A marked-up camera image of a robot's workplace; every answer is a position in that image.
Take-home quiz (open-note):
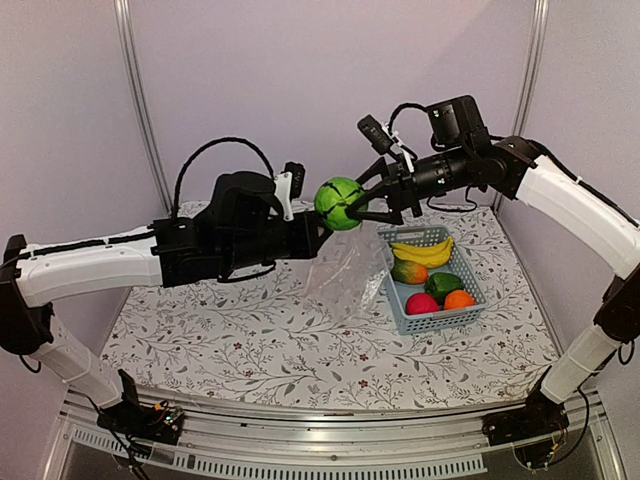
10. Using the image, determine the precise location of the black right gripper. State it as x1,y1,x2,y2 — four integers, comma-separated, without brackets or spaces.
344,144,472,225

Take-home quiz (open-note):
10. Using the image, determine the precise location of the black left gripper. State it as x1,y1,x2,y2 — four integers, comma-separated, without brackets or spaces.
222,210,334,273

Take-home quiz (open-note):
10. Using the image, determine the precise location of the green toy cabbage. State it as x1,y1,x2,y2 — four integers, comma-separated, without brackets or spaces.
314,177,365,231

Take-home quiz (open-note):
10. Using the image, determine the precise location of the orange green toy mango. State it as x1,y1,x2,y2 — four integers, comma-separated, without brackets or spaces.
391,258,429,285

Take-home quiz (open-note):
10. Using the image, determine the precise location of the clear zip top bag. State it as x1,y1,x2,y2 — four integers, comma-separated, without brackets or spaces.
304,224,391,319

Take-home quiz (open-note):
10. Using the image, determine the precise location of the red toy apple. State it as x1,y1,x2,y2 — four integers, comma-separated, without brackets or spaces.
405,293,440,316

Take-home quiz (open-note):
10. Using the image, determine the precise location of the blue perforated plastic basket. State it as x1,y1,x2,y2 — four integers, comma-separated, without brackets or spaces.
378,225,486,335

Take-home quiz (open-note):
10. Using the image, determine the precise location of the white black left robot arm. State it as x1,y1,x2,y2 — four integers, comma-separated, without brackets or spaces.
1,162,373,434

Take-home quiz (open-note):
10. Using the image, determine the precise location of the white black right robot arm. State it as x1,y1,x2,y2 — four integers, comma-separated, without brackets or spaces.
347,95,639,436

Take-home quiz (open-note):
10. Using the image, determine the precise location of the yellow toy banana bunch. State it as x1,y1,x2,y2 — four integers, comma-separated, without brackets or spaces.
391,236,454,269

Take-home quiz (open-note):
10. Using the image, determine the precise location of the green toy bell pepper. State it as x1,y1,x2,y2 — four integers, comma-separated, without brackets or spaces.
424,272,464,305

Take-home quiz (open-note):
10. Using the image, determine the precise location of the floral patterned table mat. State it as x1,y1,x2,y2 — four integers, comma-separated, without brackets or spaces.
102,207,557,409

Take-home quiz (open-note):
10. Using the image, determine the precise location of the orange toy orange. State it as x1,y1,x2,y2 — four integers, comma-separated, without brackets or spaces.
443,290,476,310

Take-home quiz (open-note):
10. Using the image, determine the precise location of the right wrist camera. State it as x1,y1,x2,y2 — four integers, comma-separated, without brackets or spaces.
357,115,416,173

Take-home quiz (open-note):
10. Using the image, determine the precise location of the aluminium front rail frame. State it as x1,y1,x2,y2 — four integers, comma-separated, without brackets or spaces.
39,384,631,480

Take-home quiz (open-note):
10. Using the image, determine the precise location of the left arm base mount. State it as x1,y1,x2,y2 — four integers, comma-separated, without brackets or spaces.
97,369,184,446

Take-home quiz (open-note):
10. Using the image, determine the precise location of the right aluminium corner post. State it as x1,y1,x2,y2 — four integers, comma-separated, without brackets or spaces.
489,0,551,211

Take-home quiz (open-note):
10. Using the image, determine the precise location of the aluminium corner post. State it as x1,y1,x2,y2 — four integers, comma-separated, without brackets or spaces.
489,0,551,211
113,0,172,212

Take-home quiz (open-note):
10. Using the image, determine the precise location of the left aluminium corner post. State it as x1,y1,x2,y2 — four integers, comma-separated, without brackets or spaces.
113,0,172,212

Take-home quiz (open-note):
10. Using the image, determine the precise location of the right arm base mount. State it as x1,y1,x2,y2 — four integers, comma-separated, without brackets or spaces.
482,391,569,446

